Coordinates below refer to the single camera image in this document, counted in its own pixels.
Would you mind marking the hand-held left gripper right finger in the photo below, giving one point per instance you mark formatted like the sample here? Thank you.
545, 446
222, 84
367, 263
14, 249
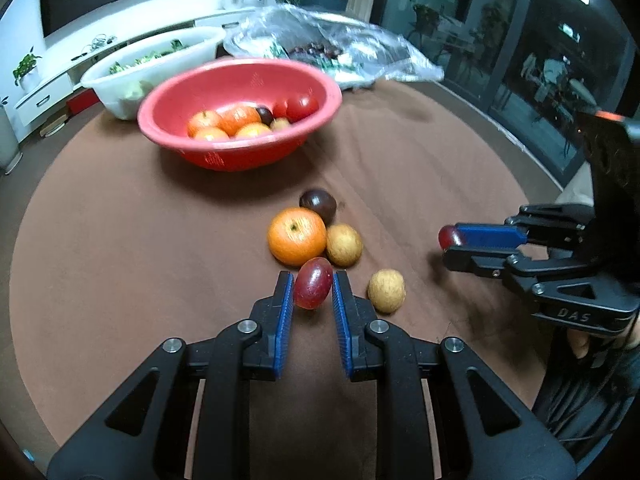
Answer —
342, 320

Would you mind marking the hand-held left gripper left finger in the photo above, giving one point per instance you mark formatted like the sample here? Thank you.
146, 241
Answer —
285, 320

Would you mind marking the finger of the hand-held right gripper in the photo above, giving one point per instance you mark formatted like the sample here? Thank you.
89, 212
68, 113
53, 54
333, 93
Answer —
490, 236
475, 260

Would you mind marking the red grape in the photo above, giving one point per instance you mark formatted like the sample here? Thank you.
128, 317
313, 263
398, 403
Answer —
313, 282
447, 236

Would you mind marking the tan longan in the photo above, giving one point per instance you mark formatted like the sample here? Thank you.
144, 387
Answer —
344, 245
386, 290
280, 124

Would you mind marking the dark purple plum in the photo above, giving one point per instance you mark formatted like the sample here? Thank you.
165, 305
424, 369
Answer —
320, 201

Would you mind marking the red plastic colander bowl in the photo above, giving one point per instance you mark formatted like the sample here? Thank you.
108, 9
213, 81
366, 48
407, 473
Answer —
240, 157

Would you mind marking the red tomato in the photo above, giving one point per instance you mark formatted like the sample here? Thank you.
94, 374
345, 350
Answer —
279, 108
302, 106

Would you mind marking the person's right forearm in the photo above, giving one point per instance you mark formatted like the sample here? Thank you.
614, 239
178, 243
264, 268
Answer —
575, 410

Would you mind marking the person's right hand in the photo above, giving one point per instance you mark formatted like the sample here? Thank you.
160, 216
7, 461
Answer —
580, 342

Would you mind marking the brown tablecloth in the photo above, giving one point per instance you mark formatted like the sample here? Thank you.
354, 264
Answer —
125, 260

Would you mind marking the glass sliding door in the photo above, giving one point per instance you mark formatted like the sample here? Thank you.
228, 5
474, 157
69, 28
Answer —
475, 35

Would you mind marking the clear plastic bag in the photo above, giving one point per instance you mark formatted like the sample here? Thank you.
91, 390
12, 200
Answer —
370, 45

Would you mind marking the green printed plastic bag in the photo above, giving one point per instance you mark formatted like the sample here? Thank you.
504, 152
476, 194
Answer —
340, 63

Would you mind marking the pile of dark cherries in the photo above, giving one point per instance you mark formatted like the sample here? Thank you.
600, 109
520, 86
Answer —
315, 50

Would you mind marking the white plastic basin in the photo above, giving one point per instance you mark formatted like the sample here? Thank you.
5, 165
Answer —
115, 92

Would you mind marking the green leafy vegetables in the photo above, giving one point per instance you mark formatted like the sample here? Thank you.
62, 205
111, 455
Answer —
150, 56

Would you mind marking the red flat box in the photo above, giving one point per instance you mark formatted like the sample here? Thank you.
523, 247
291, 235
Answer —
82, 102

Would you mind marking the brown flat box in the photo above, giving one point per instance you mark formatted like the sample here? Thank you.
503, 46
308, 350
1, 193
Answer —
52, 126

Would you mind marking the white television cabinet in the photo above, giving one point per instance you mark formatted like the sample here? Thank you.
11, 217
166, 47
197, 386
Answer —
50, 87

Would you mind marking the plant in ribbed white pot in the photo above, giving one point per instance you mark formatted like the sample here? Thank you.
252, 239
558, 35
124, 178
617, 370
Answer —
7, 140

